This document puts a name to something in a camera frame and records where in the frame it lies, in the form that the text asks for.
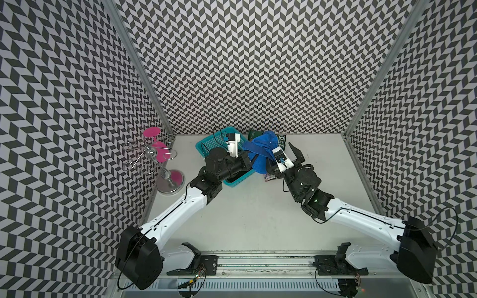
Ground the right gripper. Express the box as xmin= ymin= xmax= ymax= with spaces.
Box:
xmin=266 ymin=143 xmax=305 ymax=201

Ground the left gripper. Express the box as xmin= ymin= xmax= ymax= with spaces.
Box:
xmin=217 ymin=149 xmax=259 ymax=182

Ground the blue baseball cap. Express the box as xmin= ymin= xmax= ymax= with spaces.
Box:
xmin=242 ymin=130 xmax=278 ymax=175

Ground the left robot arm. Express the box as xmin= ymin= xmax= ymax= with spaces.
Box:
xmin=115 ymin=148 xmax=256 ymax=290

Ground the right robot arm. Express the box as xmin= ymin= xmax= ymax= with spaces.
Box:
xmin=267 ymin=145 xmax=439 ymax=284

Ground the black baseball cap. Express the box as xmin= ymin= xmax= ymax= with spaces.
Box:
xmin=226 ymin=170 xmax=253 ymax=183

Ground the green crisps bag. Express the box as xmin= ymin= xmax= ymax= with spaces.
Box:
xmin=248 ymin=130 xmax=286 ymax=150

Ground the purple snack packet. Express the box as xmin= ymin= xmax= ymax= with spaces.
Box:
xmin=263 ymin=173 xmax=277 ymax=182

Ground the teal plastic basket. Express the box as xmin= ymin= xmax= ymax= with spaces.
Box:
xmin=195 ymin=126 xmax=255 ymax=187

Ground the pink metal cup stand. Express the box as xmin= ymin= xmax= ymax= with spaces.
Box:
xmin=122 ymin=127 xmax=185 ymax=195

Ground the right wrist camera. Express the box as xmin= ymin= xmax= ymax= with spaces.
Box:
xmin=272 ymin=147 xmax=293 ymax=173

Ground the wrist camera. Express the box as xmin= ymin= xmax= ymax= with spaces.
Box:
xmin=272 ymin=147 xmax=293 ymax=173
xmin=224 ymin=133 xmax=241 ymax=158

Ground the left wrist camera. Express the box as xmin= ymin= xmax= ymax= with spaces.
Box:
xmin=224 ymin=133 xmax=241 ymax=158

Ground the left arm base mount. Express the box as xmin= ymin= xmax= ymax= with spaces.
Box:
xmin=163 ymin=242 xmax=219 ymax=276

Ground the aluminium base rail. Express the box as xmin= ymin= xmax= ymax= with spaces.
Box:
xmin=104 ymin=252 xmax=434 ymax=298

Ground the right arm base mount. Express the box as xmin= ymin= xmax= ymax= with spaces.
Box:
xmin=313 ymin=242 xmax=369 ymax=276

